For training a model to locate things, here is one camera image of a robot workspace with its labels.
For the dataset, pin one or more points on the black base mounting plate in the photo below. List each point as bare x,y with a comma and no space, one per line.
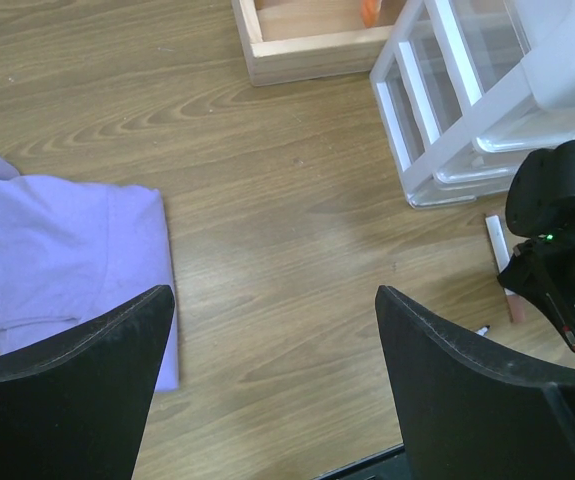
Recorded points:
390,464

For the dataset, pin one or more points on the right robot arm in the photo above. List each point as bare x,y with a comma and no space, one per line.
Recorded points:
540,209

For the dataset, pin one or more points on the purple folded cloth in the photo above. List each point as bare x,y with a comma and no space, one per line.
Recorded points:
70,252

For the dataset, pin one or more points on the wooden clothes rack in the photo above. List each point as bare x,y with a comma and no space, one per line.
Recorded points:
288,41

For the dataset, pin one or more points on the brown cap white marker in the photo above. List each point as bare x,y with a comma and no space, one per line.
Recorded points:
501,254

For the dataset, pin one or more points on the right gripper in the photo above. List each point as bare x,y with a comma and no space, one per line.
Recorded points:
543,272

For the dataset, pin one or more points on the orange patterned cloth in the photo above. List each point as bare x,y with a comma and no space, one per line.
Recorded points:
370,12

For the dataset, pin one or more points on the white drawer organizer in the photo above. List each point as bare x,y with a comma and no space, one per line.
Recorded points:
467,89

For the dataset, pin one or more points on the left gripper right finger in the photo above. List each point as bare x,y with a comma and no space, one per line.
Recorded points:
470,408

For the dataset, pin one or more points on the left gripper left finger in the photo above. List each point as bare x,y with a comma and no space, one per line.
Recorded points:
75,405

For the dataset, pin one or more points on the small white black-tip pen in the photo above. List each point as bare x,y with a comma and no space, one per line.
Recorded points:
483,331

